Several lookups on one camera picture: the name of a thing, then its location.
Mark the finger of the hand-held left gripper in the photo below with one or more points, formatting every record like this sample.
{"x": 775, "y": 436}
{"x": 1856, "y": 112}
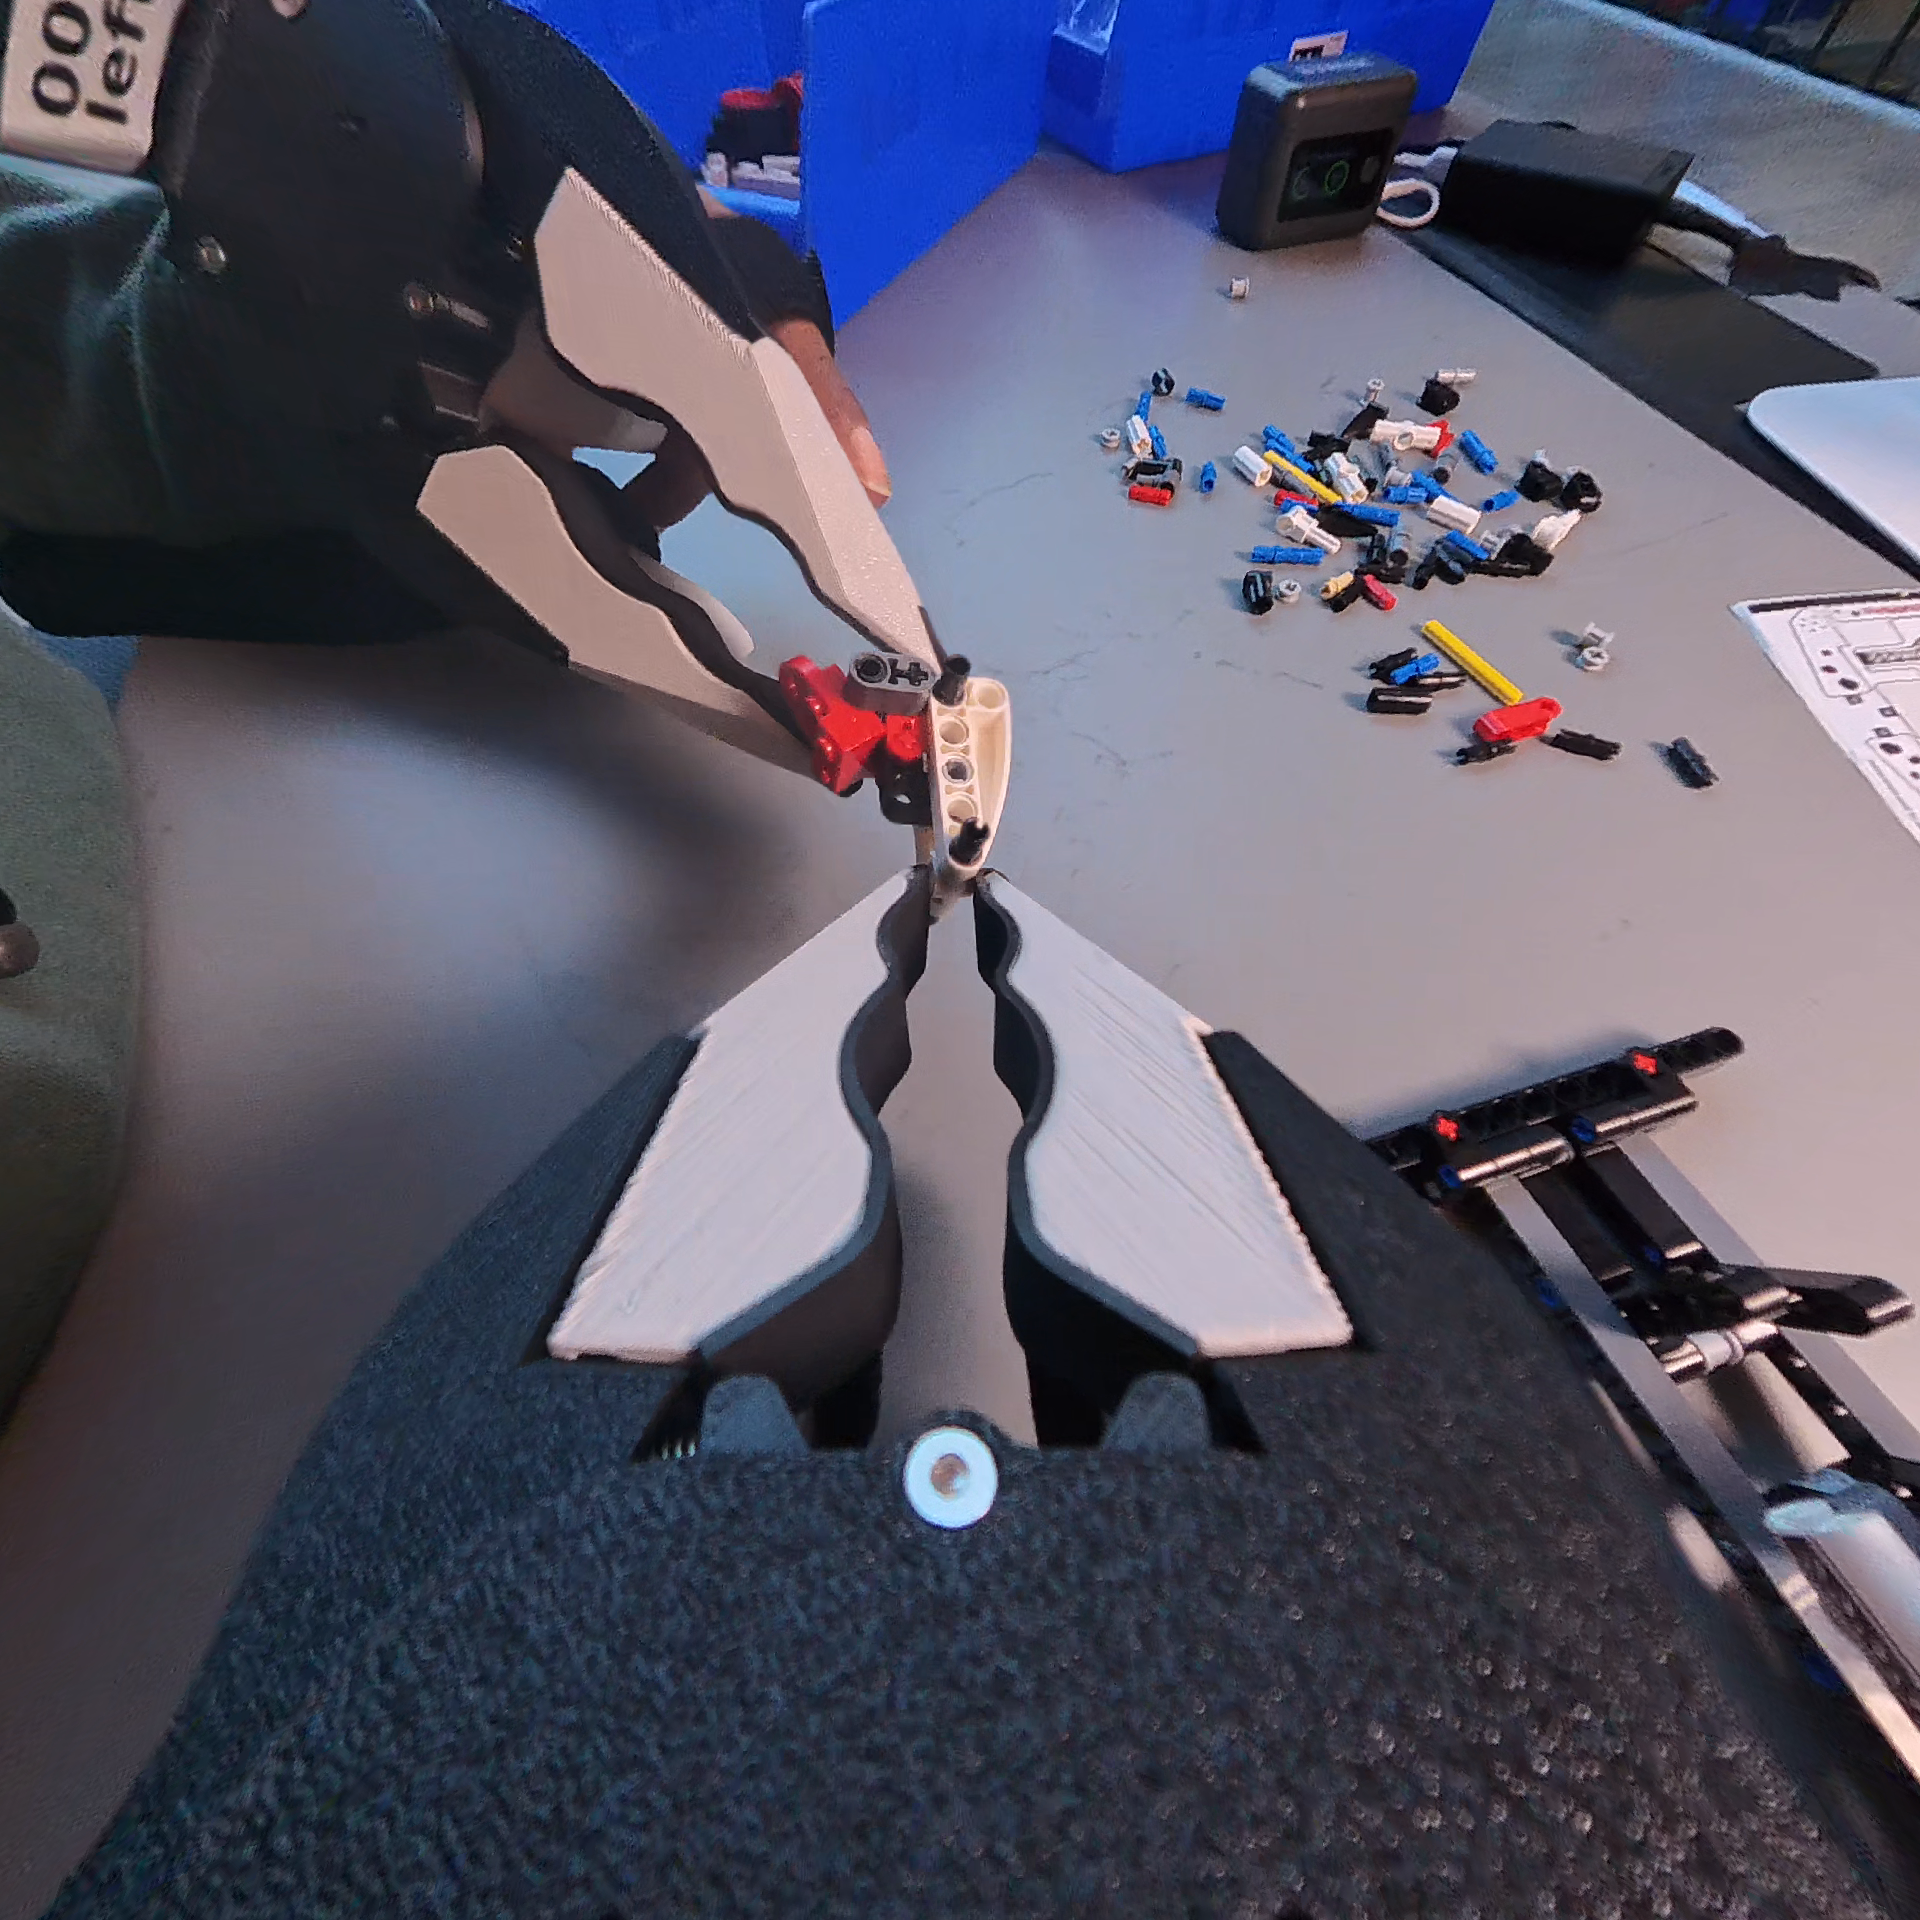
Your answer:
{"x": 737, "y": 404}
{"x": 587, "y": 585}

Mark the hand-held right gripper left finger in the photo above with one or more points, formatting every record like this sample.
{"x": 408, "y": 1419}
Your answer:
{"x": 750, "y": 1186}

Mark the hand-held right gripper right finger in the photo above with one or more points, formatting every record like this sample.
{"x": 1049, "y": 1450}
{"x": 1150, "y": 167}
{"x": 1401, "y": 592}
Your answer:
{"x": 1171, "y": 1186}

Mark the red toy brick piece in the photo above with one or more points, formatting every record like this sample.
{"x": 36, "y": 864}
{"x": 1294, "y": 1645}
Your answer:
{"x": 855, "y": 716}

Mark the white toy brick piece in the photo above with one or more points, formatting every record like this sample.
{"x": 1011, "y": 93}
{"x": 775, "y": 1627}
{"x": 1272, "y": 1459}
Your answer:
{"x": 961, "y": 787}

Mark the pile of small toy bricks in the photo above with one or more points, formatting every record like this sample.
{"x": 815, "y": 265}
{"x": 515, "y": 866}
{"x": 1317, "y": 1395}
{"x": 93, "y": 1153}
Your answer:
{"x": 1395, "y": 527}

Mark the grey desk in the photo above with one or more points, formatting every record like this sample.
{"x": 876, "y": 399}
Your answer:
{"x": 451, "y": 901}

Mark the person's left hand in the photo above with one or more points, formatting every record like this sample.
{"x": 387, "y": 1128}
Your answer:
{"x": 843, "y": 404}

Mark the red black toy figure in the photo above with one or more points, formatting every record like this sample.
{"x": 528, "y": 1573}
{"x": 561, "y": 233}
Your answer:
{"x": 750, "y": 136}

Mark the toy vehicle chassis build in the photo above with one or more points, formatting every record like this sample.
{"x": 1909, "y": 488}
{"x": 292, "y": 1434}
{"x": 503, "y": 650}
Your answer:
{"x": 1680, "y": 1259}

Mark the black device with green screen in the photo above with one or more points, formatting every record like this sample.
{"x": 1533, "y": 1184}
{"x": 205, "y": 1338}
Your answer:
{"x": 1315, "y": 151}

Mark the small black connector piece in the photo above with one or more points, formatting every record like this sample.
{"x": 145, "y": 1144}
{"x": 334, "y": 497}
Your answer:
{"x": 1691, "y": 764}

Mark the printed instruction sheet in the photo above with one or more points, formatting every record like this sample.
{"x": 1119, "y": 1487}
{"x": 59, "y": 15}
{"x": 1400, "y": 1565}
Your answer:
{"x": 1845, "y": 690}

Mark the black power adapter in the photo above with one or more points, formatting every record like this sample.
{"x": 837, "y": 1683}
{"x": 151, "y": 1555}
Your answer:
{"x": 1561, "y": 181}

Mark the white document stand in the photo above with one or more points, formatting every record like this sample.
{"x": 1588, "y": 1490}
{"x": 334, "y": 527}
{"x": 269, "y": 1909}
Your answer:
{"x": 1854, "y": 450}

